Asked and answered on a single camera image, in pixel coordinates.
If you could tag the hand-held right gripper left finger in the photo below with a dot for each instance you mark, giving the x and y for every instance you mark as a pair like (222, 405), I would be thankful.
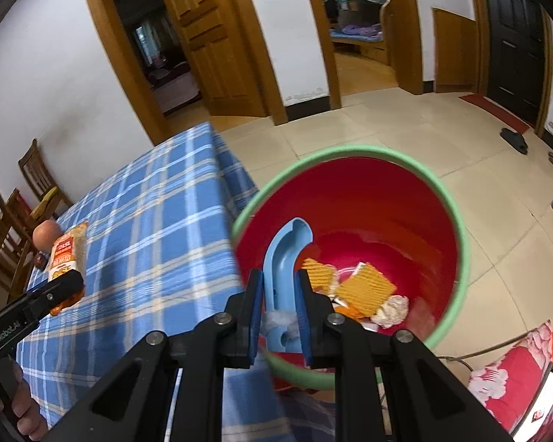
(256, 317)

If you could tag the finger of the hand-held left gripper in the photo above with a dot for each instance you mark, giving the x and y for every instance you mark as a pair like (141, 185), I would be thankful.
(57, 292)

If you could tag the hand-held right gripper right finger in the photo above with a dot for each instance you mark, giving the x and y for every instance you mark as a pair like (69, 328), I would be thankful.
(304, 327)

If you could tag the clear plastic wrapper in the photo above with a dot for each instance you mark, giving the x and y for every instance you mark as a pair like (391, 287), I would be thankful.
(276, 321)

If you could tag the orange cracker packet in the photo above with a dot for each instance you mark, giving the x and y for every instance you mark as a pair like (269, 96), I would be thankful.
(67, 258)

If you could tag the orange mesh cloth bundle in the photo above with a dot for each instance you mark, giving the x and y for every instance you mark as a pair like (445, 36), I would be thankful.
(348, 311)

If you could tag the large yellow foam fruit net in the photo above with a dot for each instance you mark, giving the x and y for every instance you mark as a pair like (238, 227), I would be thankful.
(364, 287)

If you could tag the white paper ball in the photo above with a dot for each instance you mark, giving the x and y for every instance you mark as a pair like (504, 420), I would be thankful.
(391, 311)

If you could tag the red basin with green rim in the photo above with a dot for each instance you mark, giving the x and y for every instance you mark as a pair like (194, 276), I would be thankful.
(378, 202)

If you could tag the person's left hand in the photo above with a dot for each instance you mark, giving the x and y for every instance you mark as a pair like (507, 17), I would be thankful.
(27, 416)

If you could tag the red date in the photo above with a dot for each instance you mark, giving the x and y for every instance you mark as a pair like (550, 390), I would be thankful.
(39, 260)

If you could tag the apple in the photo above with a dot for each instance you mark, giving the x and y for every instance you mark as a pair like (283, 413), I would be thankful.
(45, 235)

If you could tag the large wooden dining chair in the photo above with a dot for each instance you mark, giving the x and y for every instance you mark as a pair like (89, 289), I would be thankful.
(0, 230)

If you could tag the person's plaid trouser leg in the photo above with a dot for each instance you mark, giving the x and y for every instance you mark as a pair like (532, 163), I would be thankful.
(308, 416)

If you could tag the wooden chair with yellow cushion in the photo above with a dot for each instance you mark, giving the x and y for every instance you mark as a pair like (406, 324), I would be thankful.
(44, 179)

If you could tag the blue plaid tablecloth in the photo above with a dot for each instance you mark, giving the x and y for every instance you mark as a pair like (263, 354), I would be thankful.
(156, 221)

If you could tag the red floral cushion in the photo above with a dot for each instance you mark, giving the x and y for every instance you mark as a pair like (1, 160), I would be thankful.
(507, 373)

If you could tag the bed in dark room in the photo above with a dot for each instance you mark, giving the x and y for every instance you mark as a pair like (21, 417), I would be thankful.
(175, 87)

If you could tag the smartphone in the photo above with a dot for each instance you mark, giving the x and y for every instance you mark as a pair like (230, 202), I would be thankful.
(541, 400)

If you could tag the wooden panel door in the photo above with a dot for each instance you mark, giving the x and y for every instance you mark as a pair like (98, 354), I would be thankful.
(212, 41)

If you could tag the red door mat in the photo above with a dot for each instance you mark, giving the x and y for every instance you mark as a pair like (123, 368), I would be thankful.
(493, 110)

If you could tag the wooden bunk bed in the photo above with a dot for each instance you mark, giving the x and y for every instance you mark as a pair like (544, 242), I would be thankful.
(364, 32)

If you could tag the hanging dark clothes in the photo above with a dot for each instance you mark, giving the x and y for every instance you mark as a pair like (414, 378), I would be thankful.
(331, 2)

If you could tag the dark entrance door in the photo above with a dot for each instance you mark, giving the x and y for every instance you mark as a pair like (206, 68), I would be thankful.
(516, 41)

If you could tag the wooden wall panel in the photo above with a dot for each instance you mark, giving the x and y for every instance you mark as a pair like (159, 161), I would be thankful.
(456, 50)

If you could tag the wooden bedroom door frame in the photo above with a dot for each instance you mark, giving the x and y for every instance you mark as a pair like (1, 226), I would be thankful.
(405, 27)

